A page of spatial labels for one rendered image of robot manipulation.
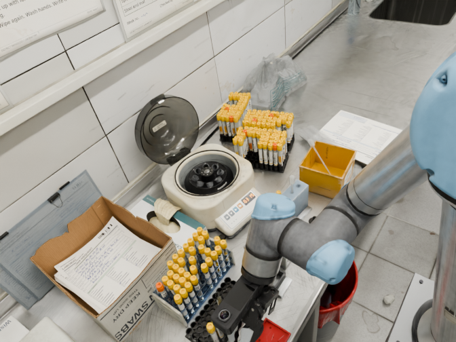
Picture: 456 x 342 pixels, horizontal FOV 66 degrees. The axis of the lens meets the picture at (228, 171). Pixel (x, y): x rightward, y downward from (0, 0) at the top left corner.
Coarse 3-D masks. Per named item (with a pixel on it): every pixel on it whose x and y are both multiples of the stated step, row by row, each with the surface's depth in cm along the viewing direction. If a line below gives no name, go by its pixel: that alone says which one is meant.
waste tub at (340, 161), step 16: (320, 144) 111; (304, 160) 106; (320, 160) 116; (336, 160) 112; (352, 160) 104; (304, 176) 107; (320, 176) 103; (336, 176) 99; (320, 192) 107; (336, 192) 104
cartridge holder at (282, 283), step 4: (280, 272) 88; (284, 272) 87; (276, 276) 89; (280, 276) 89; (284, 276) 88; (276, 280) 88; (280, 280) 86; (284, 280) 88; (288, 280) 88; (276, 284) 85; (280, 284) 87; (284, 284) 87; (288, 284) 87; (276, 288) 85; (280, 288) 87; (284, 288) 87; (272, 292) 87; (280, 292) 86; (284, 292) 86; (280, 296) 85
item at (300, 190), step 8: (296, 184) 100; (304, 184) 99; (288, 192) 98; (296, 192) 97; (304, 192) 99; (296, 200) 97; (304, 200) 101; (296, 208) 99; (304, 208) 104; (304, 216) 102
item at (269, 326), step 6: (264, 324) 82; (270, 324) 82; (276, 324) 81; (264, 330) 81; (270, 330) 81; (276, 330) 81; (282, 330) 81; (264, 336) 80; (270, 336) 80; (276, 336) 80; (282, 336) 80; (288, 336) 79
